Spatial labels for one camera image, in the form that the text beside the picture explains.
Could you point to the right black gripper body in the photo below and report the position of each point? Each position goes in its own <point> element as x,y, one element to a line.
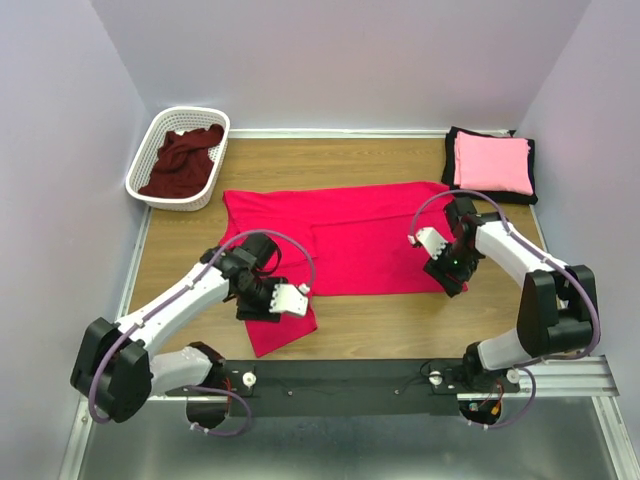
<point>457,262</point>

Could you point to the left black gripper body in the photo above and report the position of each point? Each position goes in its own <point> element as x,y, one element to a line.
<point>254,304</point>

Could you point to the crimson red t shirt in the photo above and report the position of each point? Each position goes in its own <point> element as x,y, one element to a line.
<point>356,236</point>

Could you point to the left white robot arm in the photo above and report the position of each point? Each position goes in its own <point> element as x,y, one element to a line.
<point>144,332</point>

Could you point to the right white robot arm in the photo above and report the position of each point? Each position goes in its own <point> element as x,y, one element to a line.
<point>558,314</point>

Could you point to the folded black t shirt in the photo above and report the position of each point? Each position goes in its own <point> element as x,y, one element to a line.
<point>447,176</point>

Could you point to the folded pink t shirt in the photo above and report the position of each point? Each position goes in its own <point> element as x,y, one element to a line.
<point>492,164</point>

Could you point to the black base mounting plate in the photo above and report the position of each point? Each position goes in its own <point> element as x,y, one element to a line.
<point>287,388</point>

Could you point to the dark maroon t shirt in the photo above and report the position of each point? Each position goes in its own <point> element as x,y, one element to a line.
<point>183,166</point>

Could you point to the white plastic laundry basket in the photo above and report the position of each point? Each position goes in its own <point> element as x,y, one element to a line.
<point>179,119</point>

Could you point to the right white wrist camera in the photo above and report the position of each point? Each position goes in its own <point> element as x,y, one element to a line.
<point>430,240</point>

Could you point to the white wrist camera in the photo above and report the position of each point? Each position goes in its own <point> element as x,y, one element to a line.
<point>430,240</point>
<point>290,299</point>

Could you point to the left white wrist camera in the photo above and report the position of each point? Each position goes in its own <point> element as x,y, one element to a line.
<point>290,299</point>

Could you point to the aluminium frame rail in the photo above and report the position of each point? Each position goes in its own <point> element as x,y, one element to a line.
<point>128,383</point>

